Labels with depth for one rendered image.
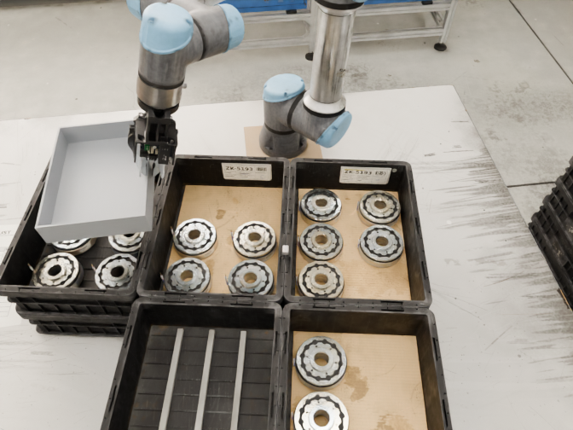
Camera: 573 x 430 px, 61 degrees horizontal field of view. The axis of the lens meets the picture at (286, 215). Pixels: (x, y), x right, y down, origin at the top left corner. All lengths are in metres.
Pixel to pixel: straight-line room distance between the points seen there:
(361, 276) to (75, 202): 0.64
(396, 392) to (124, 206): 0.65
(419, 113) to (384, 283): 0.77
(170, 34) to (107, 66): 2.52
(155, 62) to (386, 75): 2.39
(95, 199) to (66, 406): 0.47
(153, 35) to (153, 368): 0.65
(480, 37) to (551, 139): 0.95
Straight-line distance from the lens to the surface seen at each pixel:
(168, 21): 0.77
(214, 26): 0.84
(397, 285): 1.14
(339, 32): 1.18
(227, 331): 1.07
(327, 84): 1.25
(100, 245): 1.25
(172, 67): 0.80
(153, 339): 1.09
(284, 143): 1.46
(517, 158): 2.77
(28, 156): 1.74
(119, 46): 3.43
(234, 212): 1.23
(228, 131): 1.63
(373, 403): 1.02
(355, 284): 1.12
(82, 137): 1.17
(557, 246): 2.07
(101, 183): 1.07
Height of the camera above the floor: 1.80
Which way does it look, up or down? 53 degrees down
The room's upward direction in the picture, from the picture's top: straight up
